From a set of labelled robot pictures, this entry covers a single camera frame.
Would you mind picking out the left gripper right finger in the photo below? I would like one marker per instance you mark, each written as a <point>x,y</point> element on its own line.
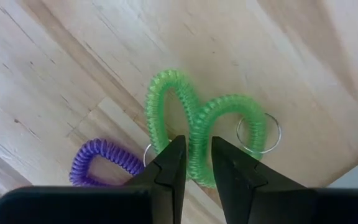
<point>275,205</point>

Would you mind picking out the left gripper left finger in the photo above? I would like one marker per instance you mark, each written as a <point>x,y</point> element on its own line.
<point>104,208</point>

